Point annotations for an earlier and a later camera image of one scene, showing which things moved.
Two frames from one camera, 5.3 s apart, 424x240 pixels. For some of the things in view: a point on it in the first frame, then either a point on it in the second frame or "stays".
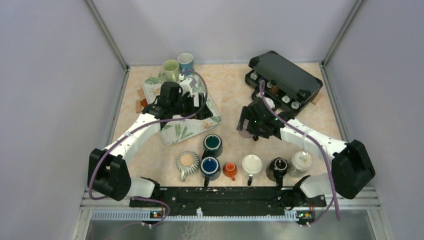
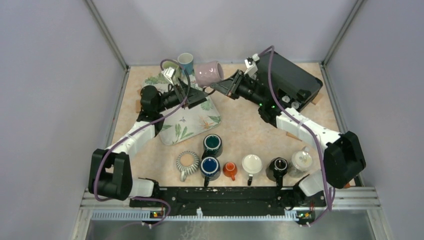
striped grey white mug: (187, 163) stays
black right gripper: (246, 114) → (231, 85)
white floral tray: (176, 131) stays
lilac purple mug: (244, 133) → (208, 73)
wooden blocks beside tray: (142, 103) stays
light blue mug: (186, 63) stays
